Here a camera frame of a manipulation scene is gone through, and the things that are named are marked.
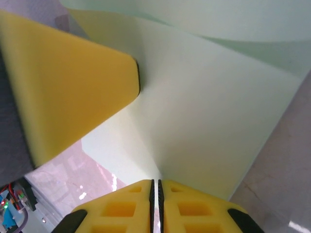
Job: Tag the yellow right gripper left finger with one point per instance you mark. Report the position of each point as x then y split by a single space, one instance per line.
116 218

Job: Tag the light green paper sheet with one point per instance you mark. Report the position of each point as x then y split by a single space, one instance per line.
206 109

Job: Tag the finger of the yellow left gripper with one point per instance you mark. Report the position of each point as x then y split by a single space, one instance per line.
73 85

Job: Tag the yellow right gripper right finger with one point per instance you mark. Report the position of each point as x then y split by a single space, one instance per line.
199 218

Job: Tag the long aluminium mounting rail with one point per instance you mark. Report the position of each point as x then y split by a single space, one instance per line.
48 213

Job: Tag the small electronics board with LED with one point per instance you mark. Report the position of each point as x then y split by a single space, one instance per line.
8 218

